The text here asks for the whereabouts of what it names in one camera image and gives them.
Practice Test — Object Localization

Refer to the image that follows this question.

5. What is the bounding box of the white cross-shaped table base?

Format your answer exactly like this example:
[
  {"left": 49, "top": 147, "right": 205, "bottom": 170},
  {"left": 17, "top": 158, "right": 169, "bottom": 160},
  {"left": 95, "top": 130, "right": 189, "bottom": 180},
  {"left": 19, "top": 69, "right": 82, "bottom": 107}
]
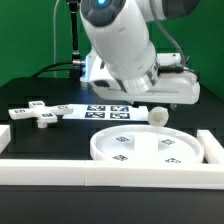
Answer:
[{"left": 8, "top": 101, "right": 74, "bottom": 128}]

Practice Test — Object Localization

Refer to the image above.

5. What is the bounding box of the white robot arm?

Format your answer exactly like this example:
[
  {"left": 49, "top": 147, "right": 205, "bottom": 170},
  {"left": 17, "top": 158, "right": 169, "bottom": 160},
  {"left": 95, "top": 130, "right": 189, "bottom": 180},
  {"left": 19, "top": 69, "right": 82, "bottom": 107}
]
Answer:
[{"left": 80, "top": 0, "right": 201, "bottom": 104}]

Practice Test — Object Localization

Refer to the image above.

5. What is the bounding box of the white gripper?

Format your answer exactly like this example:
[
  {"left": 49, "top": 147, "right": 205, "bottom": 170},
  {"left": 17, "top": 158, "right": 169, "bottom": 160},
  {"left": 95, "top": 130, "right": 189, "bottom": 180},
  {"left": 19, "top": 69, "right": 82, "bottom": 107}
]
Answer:
[{"left": 88, "top": 53, "right": 200, "bottom": 104}]

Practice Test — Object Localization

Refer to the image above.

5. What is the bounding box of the black camera pole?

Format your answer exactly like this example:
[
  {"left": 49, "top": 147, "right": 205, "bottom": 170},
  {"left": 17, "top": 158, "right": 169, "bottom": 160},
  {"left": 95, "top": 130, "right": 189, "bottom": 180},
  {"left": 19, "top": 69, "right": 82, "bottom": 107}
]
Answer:
[{"left": 66, "top": 0, "right": 85, "bottom": 67}]

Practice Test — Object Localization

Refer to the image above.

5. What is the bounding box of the white U-shaped fence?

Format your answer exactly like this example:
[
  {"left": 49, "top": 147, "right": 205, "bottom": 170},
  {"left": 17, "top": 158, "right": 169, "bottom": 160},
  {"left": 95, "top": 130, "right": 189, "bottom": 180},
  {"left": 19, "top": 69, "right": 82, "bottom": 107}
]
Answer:
[{"left": 0, "top": 130, "right": 224, "bottom": 190}]

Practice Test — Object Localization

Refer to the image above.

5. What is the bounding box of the white marker sheet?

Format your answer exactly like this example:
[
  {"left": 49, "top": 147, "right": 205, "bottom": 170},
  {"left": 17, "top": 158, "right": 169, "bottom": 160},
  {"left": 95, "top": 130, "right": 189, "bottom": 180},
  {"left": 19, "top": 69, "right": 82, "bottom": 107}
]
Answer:
[{"left": 63, "top": 104, "right": 148, "bottom": 121}]

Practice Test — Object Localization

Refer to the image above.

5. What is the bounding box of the black cable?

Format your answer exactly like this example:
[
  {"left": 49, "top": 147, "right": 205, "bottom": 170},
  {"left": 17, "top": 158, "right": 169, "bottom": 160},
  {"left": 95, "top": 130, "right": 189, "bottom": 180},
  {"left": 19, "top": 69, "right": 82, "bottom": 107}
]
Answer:
[{"left": 31, "top": 60, "right": 84, "bottom": 79}]

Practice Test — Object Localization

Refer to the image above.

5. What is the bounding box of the white thin cable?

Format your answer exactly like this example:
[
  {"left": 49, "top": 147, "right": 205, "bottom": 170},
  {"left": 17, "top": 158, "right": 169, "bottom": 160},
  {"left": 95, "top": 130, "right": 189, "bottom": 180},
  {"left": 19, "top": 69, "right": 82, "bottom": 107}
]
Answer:
[{"left": 53, "top": 0, "right": 62, "bottom": 70}]

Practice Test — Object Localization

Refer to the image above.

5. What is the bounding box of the white round table top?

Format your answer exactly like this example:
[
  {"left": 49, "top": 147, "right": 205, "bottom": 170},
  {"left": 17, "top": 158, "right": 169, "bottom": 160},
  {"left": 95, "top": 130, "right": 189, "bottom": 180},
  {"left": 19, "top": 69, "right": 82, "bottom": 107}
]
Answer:
[{"left": 90, "top": 125, "right": 204, "bottom": 164}]

